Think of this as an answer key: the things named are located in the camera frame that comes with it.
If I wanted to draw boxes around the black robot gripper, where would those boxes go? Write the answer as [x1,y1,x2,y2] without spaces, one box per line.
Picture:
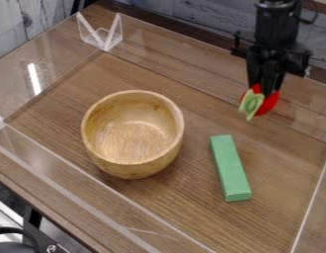
[231,0,312,97]

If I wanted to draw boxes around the red plush strawberry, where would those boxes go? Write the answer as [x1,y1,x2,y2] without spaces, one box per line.
[239,84,280,121]

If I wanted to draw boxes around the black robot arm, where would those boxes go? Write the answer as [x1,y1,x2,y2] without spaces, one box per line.
[231,0,318,97]

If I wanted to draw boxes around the clear acrylic tray walls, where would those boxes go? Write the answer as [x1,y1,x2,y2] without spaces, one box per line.
[0,3,326,253]

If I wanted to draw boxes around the wooden bowl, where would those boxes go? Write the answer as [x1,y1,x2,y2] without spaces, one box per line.
[80,90,185,180]

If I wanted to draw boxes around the green rectangular block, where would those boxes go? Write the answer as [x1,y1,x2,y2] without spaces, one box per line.
[210,134,253,202]

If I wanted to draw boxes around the black metal table leg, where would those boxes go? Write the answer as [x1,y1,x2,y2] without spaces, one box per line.
[24,206,44,230]

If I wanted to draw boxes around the clear acrylic corner bracket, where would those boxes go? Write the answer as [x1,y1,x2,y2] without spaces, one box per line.
[76,12,123,51]

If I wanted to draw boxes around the black cable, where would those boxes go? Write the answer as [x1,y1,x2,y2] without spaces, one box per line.
[0,225,44,253]

